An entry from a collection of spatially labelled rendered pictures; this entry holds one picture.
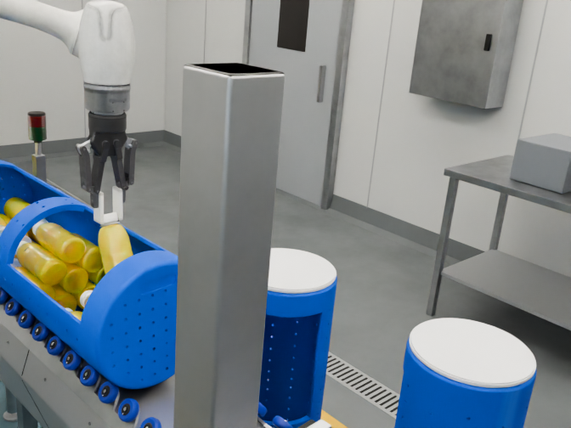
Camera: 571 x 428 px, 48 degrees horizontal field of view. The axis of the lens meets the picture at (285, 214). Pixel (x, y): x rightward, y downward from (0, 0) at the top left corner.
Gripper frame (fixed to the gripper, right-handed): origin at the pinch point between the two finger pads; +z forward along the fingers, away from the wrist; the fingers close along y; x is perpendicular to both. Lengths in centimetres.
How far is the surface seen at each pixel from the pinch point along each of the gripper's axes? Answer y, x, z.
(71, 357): -10.3, -2.0, 32.5
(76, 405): -12.2, -7.4, 40.8
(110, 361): -11.2, -19.4, 24.1
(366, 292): 236, 94, 130
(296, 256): 59, -2, 26
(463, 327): 62, -54, 26
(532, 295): 260, 2, 100
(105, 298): -10.9, -17.4, 11.4
